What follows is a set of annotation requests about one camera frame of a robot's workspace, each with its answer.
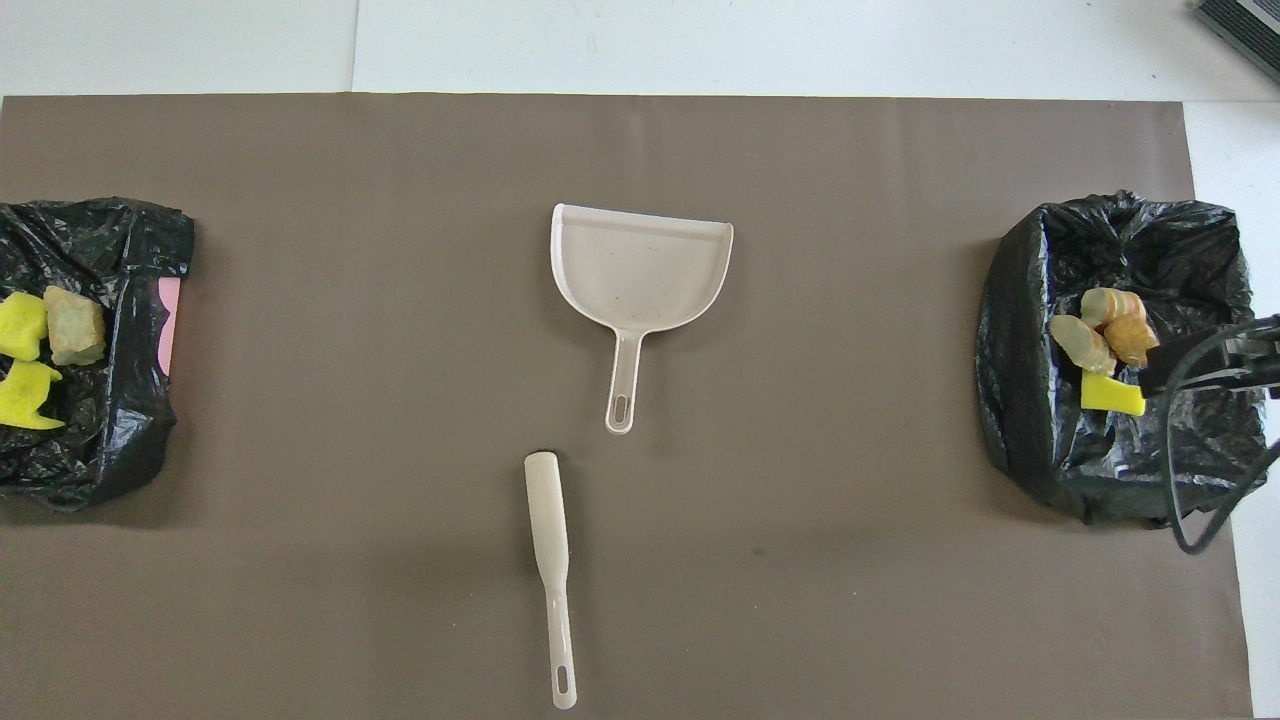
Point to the brown bread roll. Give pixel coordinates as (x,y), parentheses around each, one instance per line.
(1132,340)

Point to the yellow sponge piece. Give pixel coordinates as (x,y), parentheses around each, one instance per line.
(20,325)
(25,400)
(1105,393)

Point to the striped croissant piece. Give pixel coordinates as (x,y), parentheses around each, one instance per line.
(75,325)
(1108,303)

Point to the pale bread chunk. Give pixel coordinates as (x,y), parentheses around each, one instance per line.
(1080,343)

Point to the beige plastic dustpan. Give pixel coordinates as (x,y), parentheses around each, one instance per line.
(640,265)

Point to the beige hand brush black bristles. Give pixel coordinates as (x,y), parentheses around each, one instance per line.
(548,500)

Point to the black bagged trash bin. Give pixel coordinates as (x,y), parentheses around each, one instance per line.
(1030,400)

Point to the black bagged pink bin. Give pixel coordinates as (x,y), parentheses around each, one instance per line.
(120,430)

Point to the dark ribbed device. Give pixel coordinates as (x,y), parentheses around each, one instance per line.
(1245,25)

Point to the brown table mat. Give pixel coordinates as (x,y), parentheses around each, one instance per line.
(640,600)

